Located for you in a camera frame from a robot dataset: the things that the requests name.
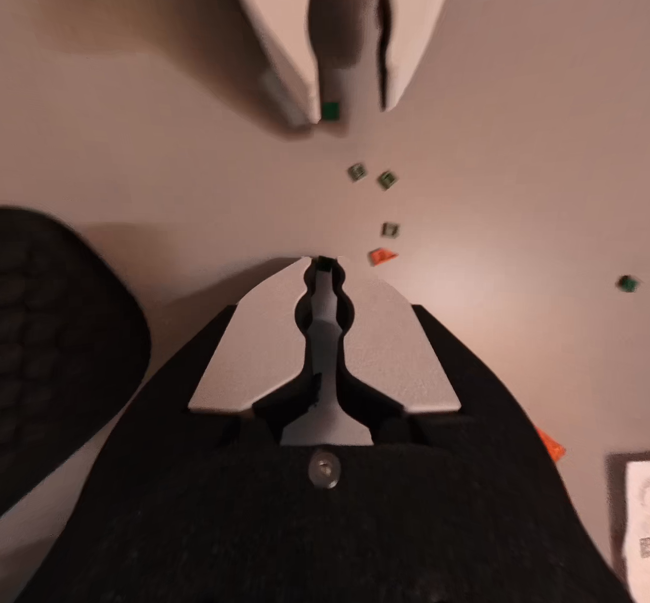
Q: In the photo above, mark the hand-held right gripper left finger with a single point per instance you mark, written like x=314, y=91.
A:
x=254, y=354

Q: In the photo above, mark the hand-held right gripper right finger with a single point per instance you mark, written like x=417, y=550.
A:
x=396, y=354

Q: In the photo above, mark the red lego piece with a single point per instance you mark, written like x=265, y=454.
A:
x=381, y=256

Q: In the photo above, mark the small orange lego plate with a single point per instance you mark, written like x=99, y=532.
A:
x=551, y=444

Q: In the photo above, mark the black wrist rest pad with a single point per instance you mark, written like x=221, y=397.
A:
x=61, y=334

